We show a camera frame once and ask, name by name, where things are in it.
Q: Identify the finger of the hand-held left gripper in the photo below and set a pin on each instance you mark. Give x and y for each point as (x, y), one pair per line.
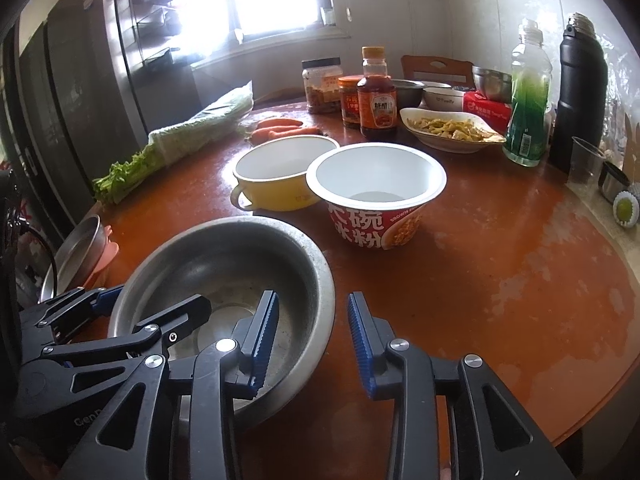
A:
(107, 299)
(175, 312)

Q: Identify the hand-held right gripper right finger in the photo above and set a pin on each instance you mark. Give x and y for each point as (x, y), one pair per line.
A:
(361, 355)

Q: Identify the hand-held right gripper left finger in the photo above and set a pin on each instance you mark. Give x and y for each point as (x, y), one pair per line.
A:
(265, 355)

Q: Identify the round metal pan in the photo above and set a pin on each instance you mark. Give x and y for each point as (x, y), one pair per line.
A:
(75, 255)

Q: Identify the large stainless steel bowl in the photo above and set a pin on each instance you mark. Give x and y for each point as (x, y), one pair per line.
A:
(225, 260)

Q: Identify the wrapped celery bundle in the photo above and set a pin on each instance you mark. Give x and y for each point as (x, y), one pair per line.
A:
(190, 130)

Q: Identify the red paper noodle bowl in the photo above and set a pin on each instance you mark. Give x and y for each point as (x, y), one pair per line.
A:
(375, 170)

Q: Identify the grey refrigerator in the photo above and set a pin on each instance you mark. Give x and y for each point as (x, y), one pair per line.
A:
(65, 110)

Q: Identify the carrot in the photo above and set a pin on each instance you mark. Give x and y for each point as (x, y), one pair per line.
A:
(261, 136)
(280, 122)
(297, 131)

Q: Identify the white plate with food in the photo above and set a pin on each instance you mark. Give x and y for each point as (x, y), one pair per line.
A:
(450, 132)

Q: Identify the brown sauce bottle orange cap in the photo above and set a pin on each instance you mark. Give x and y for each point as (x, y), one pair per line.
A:
(377, 110)

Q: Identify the chili sauce jar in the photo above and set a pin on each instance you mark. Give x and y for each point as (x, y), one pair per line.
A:
(349, 102)

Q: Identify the small stainless steel bowl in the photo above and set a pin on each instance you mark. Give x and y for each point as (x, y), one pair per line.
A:
(409, 94)
(492, 85)

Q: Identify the white ceramic bowl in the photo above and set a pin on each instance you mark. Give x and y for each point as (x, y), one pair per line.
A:
(444, 100)

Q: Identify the pickle jar with black lid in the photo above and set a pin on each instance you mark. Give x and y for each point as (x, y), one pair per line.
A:
(322, 87)

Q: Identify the red tissue box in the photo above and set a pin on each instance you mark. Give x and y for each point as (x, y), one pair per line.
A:
(487, 107)

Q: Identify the clear plastic cup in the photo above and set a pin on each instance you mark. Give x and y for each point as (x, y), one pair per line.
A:
(586, 162)

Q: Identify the green plastic bottle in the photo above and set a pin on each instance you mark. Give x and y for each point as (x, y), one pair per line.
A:
(527, 110)

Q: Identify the wooden chair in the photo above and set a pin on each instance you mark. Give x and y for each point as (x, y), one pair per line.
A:
(437, 67)

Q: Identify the green fruit in foam net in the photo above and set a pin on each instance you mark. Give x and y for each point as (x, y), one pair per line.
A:
(625, 208)

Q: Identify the small metal cup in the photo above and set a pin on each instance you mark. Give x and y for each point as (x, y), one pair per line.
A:
(614, 182)

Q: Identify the small box on windowsill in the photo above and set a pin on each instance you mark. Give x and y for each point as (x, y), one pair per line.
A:
(327, 16)

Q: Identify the black thermos flask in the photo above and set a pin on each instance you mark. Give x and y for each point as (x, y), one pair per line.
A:
(580, 95)

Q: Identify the cardboard rabbit cutout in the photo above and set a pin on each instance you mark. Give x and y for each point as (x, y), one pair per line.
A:
(632, 145)

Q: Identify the wall storage rack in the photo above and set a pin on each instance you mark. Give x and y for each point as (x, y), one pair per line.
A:
(150, 25)

